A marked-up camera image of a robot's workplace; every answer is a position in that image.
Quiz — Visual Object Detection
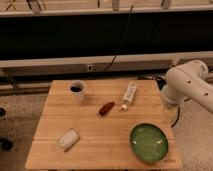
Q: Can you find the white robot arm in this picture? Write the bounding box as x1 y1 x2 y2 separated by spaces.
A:
161 60 213 114

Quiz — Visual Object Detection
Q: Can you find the green ceramic bowl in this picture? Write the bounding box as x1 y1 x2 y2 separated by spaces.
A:
129 123 169 163

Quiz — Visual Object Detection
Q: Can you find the dark red pepper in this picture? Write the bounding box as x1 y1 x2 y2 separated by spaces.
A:
98 101 115 117

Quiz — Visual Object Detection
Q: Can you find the white tube with cap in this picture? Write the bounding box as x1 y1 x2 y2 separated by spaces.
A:
121 82 137 111

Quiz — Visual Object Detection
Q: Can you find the white paper cup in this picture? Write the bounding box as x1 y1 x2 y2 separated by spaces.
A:
70 80 86 102

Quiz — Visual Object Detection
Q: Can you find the white rectangular sponge block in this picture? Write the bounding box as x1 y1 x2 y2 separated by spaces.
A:
57 128 80 151

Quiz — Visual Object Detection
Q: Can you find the black caster wheel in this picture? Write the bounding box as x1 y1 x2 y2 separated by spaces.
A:
0 138 13 151

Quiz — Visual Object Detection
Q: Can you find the white wall outlet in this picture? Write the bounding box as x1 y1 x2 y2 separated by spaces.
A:
88 65 93 72

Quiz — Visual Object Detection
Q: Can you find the black hanging cable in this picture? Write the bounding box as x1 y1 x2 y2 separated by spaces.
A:
102 4 135 72

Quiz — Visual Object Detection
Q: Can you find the black cable on floor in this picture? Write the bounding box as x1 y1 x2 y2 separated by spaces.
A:
170 98 192 128

